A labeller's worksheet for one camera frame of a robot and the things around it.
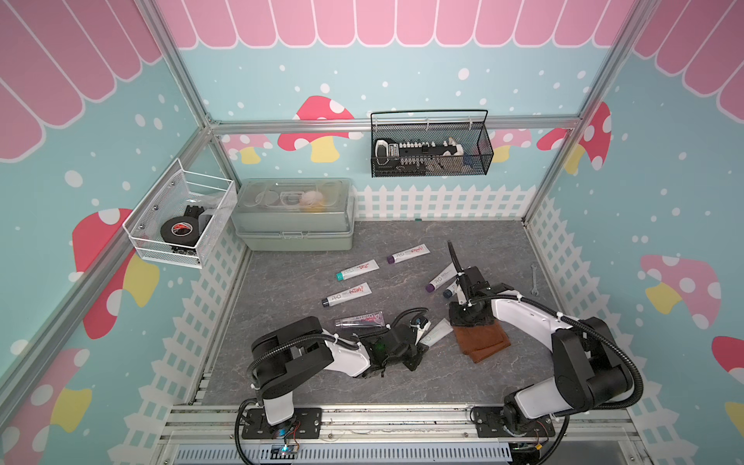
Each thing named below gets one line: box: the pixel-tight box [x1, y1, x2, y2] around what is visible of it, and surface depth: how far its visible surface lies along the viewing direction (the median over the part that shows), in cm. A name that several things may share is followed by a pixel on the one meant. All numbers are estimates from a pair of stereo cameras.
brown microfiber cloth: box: [452, 320, 512, 364], surface depth 88 cm
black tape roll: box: [160, 215, 200, 248], surface depth 71 cm
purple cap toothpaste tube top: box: [386, 243, 432, 265], surface depth 111 cm
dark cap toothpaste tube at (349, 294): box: [321, 281, 373, 309], surface depth 99 cm
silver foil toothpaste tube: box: [335, 310, 385, 328], surface depth 93 cm
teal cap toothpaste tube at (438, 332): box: [419, 317, 454, 348], surface depth 91 cm
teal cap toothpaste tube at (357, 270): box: [335, 258, 381, 281], surface depth 105 cm
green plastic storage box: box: [231, 177, 357, 251], surface depth 105 cm
